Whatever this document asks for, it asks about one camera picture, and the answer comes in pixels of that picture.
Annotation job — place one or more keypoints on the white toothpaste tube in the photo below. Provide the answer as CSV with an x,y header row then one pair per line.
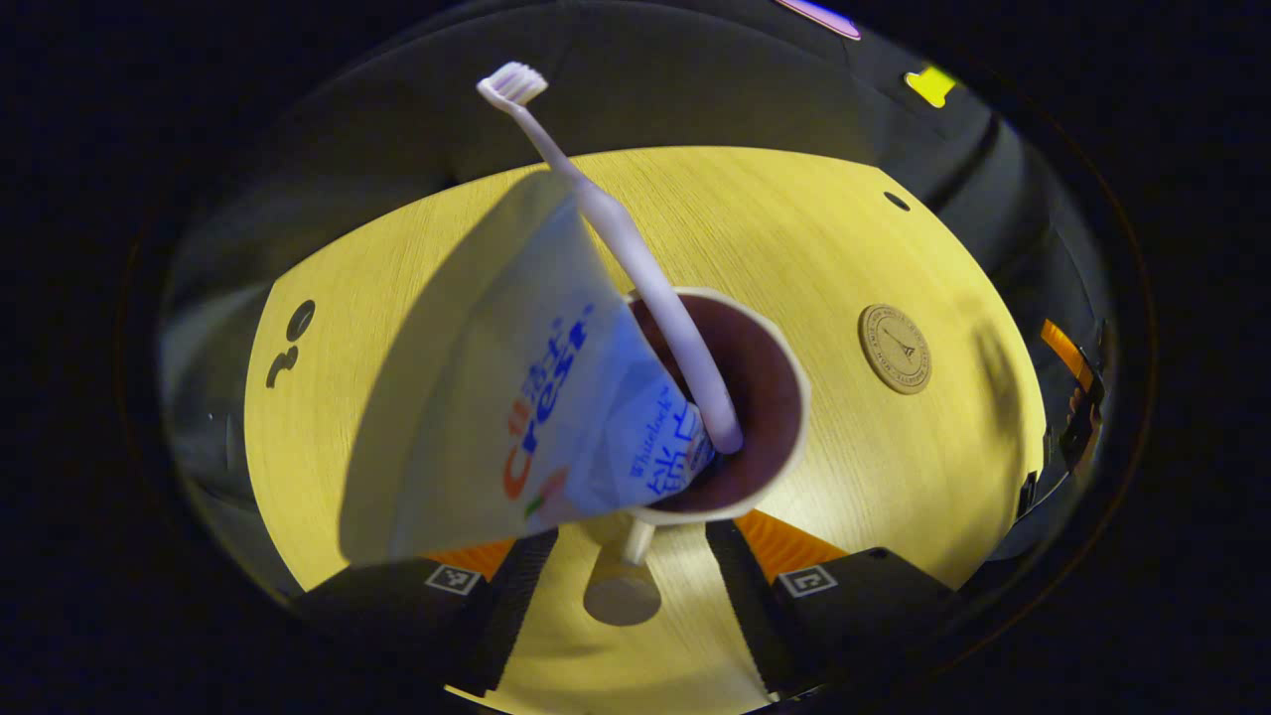
x,y
516,377

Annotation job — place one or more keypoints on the round cork coaster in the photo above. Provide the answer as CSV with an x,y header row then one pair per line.
x,y
895,349

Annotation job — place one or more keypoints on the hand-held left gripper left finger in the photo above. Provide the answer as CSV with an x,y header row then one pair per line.
x,y
506,616

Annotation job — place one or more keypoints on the white toothbrush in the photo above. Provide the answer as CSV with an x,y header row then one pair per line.
x,y
635,258

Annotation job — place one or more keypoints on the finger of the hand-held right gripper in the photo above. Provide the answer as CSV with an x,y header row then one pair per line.
x,y
1064,350

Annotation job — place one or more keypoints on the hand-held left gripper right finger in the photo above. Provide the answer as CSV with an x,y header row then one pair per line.
x,y
755,616

